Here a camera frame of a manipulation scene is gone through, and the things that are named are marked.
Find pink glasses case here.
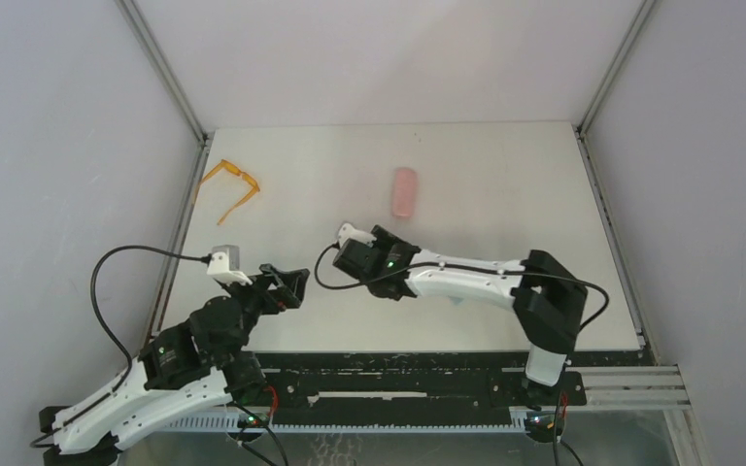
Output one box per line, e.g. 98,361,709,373
390,167,419,218

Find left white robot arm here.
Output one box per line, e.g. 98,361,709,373
39,264,310,465

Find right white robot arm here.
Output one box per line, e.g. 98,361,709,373
332,222,591,387

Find orange translucent sunglasses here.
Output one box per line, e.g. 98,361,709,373
192,158,261,226

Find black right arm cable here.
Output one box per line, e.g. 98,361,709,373
313,243,611,336

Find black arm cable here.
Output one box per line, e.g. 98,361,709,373
28,245,214,449
313,243,611,336

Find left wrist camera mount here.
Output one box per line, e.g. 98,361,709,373
206,245,253,286

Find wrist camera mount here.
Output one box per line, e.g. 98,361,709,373
336,222,376,249
206,245,253,286

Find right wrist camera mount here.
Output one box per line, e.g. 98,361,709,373
336,222,376,249

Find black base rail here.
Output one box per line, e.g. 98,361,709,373
237,349,587,427

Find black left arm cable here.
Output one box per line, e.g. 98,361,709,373
28,245,214,449

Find aluminium frame post right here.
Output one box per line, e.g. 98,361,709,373
575,0,661,140

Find aluminium frame post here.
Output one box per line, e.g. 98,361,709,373
575,0,661,140
117,0,210,146

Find aluminium frame post left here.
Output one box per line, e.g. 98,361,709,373
117,0,210,146

